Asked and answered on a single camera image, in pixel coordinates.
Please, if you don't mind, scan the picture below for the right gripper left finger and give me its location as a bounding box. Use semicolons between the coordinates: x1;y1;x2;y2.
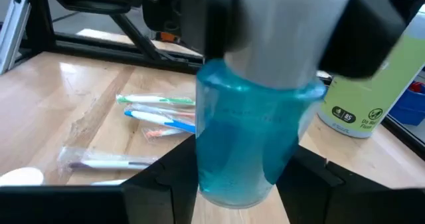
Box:
123;134;200;224

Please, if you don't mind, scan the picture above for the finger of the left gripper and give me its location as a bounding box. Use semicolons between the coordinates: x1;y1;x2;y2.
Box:
317;0;410;79
181;0;246;61

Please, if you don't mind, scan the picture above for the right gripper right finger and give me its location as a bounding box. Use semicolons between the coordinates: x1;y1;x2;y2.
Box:
276;146;399;224

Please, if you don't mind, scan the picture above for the bagged purple toothbrush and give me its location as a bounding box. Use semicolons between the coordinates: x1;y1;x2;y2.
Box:
58;146;159;171

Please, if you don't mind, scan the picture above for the bagged blue toothbrush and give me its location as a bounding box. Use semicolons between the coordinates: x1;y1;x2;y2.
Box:
124;109;197;134

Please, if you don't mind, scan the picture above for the blue mouthwash bottle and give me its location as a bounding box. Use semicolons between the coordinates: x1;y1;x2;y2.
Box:
0;166;44;187
195;0;356;210

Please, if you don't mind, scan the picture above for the bagged green toothbrush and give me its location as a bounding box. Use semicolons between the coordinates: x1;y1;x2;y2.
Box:
115;93;197;107

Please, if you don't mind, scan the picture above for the green wipes canister white lid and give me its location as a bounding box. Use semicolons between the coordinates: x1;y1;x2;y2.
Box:
317;4;425;139

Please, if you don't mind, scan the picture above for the blue plastic bin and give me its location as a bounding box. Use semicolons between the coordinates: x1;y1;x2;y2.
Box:
388;80;425;127

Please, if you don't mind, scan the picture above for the black metal table frame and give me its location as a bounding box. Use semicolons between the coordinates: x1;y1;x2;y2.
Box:
15;0;425;160

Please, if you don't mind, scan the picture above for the silver aluminium rail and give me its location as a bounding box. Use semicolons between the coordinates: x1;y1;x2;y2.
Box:
0;0;31;75

